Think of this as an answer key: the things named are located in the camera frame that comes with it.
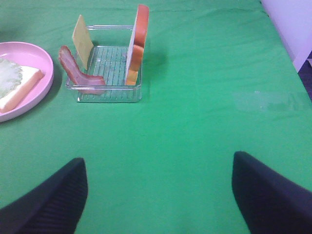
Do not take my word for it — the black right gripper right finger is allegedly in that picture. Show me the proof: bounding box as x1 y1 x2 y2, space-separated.
232 152 312 234

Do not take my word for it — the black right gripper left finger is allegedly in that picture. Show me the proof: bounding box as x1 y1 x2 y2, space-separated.
0 157 88 234

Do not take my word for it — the bacon strip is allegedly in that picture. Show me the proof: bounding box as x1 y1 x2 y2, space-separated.
58 45 106 86

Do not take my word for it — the toast bread slice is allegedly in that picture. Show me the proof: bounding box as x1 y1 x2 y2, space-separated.
125 4 149 85
0 65 44 113

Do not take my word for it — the green lettuce leaf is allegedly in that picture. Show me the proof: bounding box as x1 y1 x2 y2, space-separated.
0 58 22 98

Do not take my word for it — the yellow cheese slice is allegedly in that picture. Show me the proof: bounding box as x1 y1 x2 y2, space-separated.
72 15 94 70

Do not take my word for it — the green tablecloth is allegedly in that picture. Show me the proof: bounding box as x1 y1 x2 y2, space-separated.
0 0 312 234

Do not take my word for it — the pink round plate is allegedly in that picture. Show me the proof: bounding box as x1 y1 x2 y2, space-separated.
0 41 54 122

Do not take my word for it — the right clear plastic tray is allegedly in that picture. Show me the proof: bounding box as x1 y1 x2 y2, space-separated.
65 25 143 103

